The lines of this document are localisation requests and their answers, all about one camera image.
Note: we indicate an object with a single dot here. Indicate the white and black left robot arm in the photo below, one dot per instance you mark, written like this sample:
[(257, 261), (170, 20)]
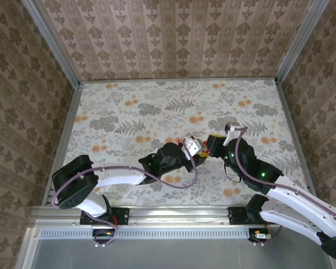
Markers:
[(117, 176)]

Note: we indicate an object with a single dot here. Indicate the aluminium table side rail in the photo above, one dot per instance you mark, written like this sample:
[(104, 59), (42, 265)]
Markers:
[(70, 112)]

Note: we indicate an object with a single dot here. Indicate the aluminium table end rail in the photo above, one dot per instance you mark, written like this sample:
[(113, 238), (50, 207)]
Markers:
[(179, 80)]

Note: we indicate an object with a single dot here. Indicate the floral tablecloth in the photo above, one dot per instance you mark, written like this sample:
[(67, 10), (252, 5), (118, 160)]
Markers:
[(114, 98)]

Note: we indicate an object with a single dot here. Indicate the black power connector yellow plug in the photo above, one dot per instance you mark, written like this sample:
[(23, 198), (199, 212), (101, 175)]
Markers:
[(259, 236), (100, 234)]

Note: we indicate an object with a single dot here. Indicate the aluminium frame post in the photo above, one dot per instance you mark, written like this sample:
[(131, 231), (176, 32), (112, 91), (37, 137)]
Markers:
[(53, 42), (299, 42)]

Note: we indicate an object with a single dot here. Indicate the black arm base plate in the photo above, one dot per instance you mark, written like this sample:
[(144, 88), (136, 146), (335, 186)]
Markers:
[(235, 215), (123, 215)]

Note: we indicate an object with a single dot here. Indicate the grey metal sheet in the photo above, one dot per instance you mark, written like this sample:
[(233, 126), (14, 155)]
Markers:
[(184, 255)]

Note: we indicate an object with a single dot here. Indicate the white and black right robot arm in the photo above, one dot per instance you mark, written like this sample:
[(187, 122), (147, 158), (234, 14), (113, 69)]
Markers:
[(296, 201)]

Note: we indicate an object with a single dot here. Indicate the aluminium mounting beam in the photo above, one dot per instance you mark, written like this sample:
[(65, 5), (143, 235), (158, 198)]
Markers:
[(179, 213)]

